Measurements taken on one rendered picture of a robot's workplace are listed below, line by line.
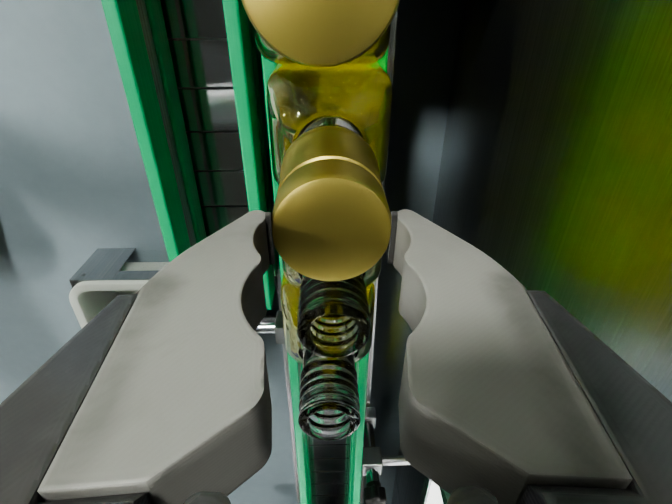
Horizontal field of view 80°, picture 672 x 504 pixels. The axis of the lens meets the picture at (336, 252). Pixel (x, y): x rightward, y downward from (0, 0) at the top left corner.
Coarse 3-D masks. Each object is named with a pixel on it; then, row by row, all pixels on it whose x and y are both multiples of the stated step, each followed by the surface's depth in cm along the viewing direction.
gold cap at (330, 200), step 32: (320, 128) 14; (288, 160) 13; (320, 160) 11; (352, 160) 12; (288, 192) 10; (320, 192) 10; (352, 192) 10; (288, 224) 11; (320, 224) 11; (352, 224) 11; (384, 224) 11; (288, 256) 11; (320, 256) 11; (352, 256) 12
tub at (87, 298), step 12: (72, 288) 52; (84, 288) 51; (96, 288) 51; (108, 288) 51; (120, 288) 52; (132, 288) 52; (72, 300) 52; (84, 300) 54; (96, 300) 56; (108, 300) 59; (84, 312) 54; (96, 312) 56; (84, 324) 55
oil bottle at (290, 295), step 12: (288, 288) 23; (372, 288) 24; (288, 300) 23; (372, 300) 23; (288, 312) 23; (372, 312) 23; (288, 324) 23; (372, 324) 24; (288, 336) 24; (288, 348) 24; (300, 348) 23; (300, 360) 24
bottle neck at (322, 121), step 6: (312, 120) 16; (318, 120) 16; (324, 120) 16; (330, 120) 16; (336, 120) 16; (342, 120) 16; (306, 126) 16; (312, 126) 16; (318, 126) 15; (342, 126) 15; (348, 126) 16; (354, 126) 16; (300, 132) 16; (360, 132) 16
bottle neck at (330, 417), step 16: (304, 352) 22; (304, 368) 21; (320, 368) 20; (336, 368) 20; (352, 368) 21; (304, 384) 20; (320, 384) 19; (336, 384) 19; (352, 384) 20; (304, 400) 19; (320, 400) 18; (336, 400) 18; (352, 400) 19; (304, 416) 19; (320, 416) 20; (336, 416) 20; (352, 416) 19; (304, 432) 19; (320, 432) 19; (336, 432) 20; (352, 432) 19
